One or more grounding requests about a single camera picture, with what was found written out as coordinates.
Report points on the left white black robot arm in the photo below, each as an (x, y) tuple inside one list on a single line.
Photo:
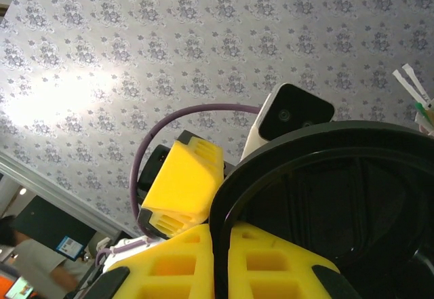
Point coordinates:
[(125, 255)]

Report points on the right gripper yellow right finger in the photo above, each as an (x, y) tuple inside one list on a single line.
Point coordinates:
[(271, 272)]

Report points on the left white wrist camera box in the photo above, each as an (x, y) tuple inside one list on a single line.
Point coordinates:
[(295, 112)]

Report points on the blue printed sign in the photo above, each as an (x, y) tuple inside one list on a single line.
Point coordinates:
[(70, 248)]

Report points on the orange framed screen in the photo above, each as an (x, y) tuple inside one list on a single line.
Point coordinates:
[(13, 289)]

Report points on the green plastic pick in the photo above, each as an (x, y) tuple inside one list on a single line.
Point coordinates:
[(421, 107)]

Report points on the white wrapped straw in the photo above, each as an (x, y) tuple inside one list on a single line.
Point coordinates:
[(412, 89), (418, 77)]

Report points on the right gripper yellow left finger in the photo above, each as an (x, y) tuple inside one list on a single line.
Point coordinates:
[(169, 272)]

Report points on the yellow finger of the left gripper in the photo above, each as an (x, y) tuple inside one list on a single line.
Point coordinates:
[(169, 226), (183, 180)]

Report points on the dark wall board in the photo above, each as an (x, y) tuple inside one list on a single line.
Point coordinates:
[(44, 217)]

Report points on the person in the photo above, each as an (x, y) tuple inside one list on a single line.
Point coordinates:
[(34, 261)]

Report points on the black plastic cup lid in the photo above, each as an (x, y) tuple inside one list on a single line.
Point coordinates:
[(339, 194)]

